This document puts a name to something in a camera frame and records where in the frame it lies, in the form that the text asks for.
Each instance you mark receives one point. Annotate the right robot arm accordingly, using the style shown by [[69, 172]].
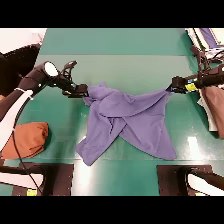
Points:
[[210, 79]]

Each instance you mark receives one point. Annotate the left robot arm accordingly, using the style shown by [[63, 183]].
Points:
[[13, 103]]

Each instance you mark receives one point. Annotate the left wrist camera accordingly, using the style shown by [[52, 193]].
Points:
[[69, 68]]

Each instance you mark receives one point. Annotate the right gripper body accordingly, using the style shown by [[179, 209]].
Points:
[[179, 84]]

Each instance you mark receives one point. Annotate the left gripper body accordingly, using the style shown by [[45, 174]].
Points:
[[80, 90]]

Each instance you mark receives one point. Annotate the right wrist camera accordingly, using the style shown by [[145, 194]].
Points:
[[199, 57]]

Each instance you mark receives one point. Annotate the heap of clothes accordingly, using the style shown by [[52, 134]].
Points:
[[208, 38]]

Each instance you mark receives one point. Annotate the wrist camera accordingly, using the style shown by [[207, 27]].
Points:
[[69, 68], [199, 57]]

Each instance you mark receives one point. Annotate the orange-brown garment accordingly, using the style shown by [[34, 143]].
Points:
[[28, 140]]

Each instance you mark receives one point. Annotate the brown garment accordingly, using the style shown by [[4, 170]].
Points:
[[215, 106]]

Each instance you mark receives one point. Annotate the purple T-shirt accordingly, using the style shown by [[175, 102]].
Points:
[[133, 116]]

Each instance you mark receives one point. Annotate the white garment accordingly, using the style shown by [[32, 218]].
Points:
[[207, 115]]

